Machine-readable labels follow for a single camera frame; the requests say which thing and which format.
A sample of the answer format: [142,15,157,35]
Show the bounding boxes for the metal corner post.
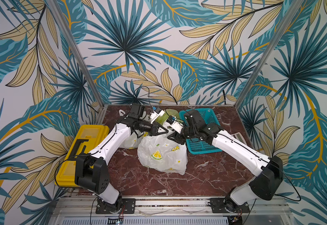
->
[47,0,104,109]
[234,0,304,109]

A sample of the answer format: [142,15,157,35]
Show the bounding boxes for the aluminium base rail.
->
[49,196,296,225]

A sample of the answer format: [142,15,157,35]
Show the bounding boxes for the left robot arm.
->
[74,104,168,213]

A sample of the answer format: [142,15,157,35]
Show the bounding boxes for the white calculator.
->
[232,132,245,142]

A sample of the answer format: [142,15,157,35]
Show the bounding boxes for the yellow plastic toolbox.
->
[55,125,110,188]

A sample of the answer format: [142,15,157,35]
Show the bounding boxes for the left metal corner post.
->
[47,0,104,109]

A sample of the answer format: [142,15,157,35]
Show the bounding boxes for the right metal corner post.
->
[234,0,304,109]

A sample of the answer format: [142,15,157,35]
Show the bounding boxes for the green avocado print plastic bag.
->
[155,109,179,125]

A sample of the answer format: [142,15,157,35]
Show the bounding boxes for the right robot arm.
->
[166,110,284,213]

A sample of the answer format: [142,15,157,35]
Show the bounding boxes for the teal plastic basket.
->
[179,108,222,155]

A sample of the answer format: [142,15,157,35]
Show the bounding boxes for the white lemon print plastic bags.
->
[137,131,188,175]

